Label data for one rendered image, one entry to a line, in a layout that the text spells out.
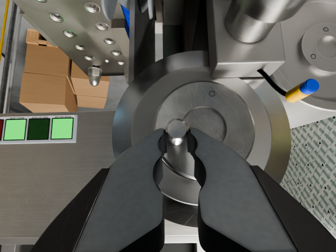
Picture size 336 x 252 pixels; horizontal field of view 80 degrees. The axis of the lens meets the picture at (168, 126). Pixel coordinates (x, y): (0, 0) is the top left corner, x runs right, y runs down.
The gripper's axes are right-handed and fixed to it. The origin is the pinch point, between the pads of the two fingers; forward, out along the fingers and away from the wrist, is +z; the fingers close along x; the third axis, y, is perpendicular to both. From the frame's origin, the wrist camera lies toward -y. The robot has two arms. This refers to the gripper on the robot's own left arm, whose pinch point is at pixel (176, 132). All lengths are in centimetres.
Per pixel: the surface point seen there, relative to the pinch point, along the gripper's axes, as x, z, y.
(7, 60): -59, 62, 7
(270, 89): 8.1, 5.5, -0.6
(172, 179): -0.4, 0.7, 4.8
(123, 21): -8.3, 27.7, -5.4
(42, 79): -121, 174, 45
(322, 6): 14.4, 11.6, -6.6
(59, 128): -28.7, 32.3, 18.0
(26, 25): -134, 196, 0
